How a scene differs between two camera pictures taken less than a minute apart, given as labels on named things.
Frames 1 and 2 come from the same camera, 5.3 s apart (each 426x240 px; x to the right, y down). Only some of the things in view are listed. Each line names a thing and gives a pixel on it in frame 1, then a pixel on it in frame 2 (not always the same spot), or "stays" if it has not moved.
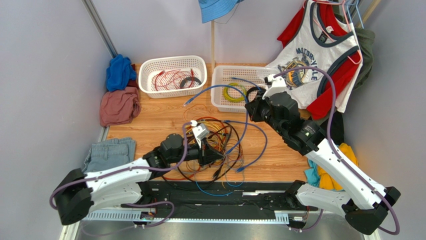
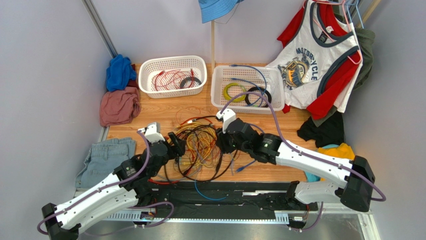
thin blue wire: x=222 y=194 -> x=210 y=199
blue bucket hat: x=210 y=10 stays
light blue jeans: x=106 y=154 stays
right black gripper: x=254 y=107 -> x=225 y=140
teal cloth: x=312 y=174 stays
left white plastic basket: x=165 y=76 stays
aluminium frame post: x=96 y=20 stays
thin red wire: x=174 y=79 stays
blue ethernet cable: x=247 y=110 -> x=235 y=65
